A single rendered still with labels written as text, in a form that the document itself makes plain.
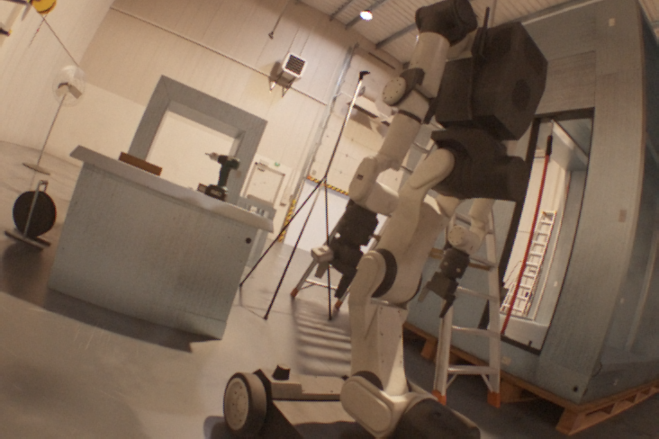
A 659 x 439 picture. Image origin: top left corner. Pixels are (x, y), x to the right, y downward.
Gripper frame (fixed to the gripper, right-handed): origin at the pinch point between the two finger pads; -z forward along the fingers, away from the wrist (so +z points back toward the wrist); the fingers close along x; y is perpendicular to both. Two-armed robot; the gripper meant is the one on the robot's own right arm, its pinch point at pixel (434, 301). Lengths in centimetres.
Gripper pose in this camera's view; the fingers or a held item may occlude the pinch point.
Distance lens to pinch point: 123.8
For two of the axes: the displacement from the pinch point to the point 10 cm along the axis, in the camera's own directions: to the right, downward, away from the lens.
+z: 4.3, -9.0, -0.5
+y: -7.7, -3.4, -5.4
